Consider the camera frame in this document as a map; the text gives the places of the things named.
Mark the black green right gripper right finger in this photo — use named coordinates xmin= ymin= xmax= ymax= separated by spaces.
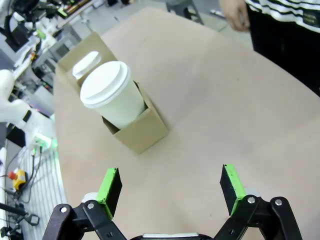
xmin=212 ymin=163 xmax=304 ymax=240

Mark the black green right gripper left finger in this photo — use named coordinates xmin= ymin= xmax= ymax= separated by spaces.
xmin=43 ymin=166 xmax=129 ymax=240

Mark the brown cardboard cup carrier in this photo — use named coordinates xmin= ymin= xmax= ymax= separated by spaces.
xmin=57 ymin=31 xmax=169 ymax=156

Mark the white paper cup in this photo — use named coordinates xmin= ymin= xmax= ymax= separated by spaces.
xmin=96 ymin=74 xmax=146 ymax=130

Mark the white plastic cup lid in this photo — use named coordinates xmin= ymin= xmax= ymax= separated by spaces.
xmin=72 ymin=50 xmax=102 ymax=81
xmin=79 ymin=60 xmax=132 ymax=110

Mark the person's right hand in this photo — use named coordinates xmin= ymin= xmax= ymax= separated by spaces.
xmin=219 ymin=0 xmax=251 ymax=32

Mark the white device with green light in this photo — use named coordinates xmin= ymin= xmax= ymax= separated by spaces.
xmin=30 ymin=133 xmax=59 ymax=153

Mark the black stand base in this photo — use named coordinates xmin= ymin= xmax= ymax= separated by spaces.
xmin=0 ymin=201 xmax=41 ymax=227

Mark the yellow emergency stop button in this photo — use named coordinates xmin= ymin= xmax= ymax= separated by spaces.
xmin=8 ymin=169 xmax=28 ymax=193

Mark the person in zebra sweater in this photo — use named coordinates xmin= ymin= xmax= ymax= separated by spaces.
xmin=244 ymin=0 xmax=320 ymax=99

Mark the black equipment box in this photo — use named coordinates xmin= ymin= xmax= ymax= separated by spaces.
xmin=4 ymin=14 xmax=31 ymax=53

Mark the grey floor cable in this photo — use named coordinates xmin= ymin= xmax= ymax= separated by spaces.
xmin=23 ymin=147 xmax=44 ymax=205

